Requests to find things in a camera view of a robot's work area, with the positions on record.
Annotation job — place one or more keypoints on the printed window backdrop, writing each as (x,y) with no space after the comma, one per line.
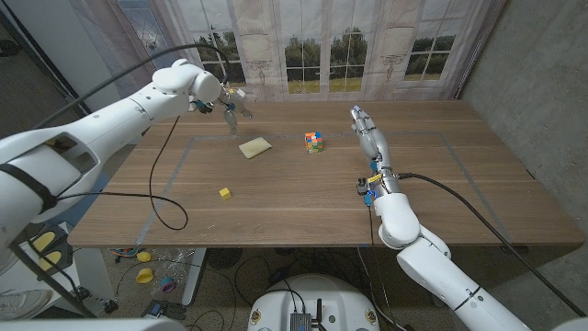
(321,46)

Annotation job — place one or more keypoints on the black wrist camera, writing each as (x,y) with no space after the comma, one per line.
(363,186)
(204,107)

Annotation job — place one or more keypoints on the black round floor fan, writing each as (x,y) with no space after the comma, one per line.
(224,258)

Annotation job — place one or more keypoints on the pale yellow sponge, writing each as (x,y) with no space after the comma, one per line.
(255,147)

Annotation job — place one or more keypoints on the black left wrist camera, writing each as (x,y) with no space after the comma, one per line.
(204,107)

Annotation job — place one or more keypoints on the yellow plastic cup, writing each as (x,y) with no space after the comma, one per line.
(144,256)
(144,276)

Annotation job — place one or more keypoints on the grey white sneaker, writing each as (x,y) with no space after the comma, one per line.
(23,304)

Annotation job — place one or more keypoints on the small yellow block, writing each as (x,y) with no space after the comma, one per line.
(225,193)

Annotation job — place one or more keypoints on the black blue floor device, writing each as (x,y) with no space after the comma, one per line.
(163,310)

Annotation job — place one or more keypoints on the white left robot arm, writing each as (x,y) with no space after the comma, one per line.
(115,119)

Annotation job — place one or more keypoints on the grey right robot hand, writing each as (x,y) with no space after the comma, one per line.
(374,142)

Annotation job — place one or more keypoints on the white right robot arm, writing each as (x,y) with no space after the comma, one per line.
(436,271)

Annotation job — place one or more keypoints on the white floor platform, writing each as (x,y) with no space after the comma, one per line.
(92,271)

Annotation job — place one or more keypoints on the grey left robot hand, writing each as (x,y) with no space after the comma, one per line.
(232,103)

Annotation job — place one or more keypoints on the purple round floor object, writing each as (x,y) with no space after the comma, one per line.
(168,285)

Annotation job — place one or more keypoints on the clear plastic packaging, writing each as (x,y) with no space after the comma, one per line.
(179,259)

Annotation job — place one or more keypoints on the white table leg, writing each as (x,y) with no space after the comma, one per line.
(195,276)

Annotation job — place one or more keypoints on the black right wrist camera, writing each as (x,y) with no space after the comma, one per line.
(363,186)

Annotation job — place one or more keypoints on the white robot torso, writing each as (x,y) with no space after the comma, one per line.
(317,294)

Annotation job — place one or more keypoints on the grey module on torso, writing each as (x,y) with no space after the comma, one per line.
(301,323)

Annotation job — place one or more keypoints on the black yellow foot pedal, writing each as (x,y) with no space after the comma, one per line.
(43,239)
(46,262)

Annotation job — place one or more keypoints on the multicoloured puzzle cube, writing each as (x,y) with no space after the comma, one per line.
(313,142)

